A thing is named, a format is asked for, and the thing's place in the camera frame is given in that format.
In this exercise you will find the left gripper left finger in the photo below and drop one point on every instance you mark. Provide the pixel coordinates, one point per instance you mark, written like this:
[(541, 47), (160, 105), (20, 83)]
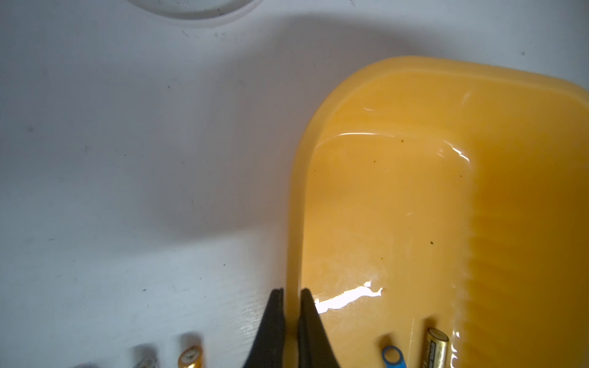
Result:
[(268, 346)]

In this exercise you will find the black red silver battery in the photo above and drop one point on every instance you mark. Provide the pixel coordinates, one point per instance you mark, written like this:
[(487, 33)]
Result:
[(148, 362)]

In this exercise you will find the white cup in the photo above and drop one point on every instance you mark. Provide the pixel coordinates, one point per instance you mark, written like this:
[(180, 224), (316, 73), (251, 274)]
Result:
[(194, 9)]

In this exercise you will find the blue battery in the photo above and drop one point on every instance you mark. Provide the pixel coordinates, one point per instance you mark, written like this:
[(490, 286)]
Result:
[(393, 357)]

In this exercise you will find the black gold battery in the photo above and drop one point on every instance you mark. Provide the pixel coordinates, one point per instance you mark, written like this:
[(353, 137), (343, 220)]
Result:
[(192, 357)]

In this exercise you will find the yellow plastic storage tray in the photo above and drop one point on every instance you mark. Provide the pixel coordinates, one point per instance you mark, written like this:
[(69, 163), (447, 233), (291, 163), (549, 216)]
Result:
[(434, 193)]

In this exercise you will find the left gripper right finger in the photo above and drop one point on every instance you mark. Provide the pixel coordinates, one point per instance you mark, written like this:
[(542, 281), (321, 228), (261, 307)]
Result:
[(314, 348)]

